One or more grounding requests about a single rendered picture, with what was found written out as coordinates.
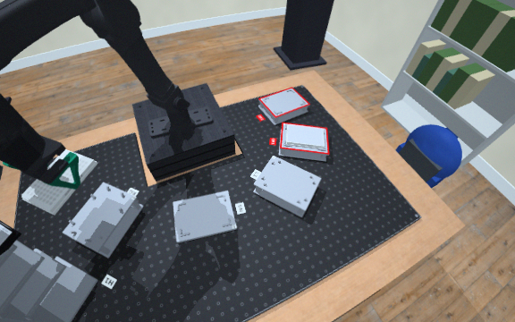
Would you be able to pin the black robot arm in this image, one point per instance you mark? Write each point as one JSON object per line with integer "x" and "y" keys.
{"x": 23, "y": 22}

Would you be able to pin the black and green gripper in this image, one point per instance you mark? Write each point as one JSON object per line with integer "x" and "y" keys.
{"x": 48, "y": 148}

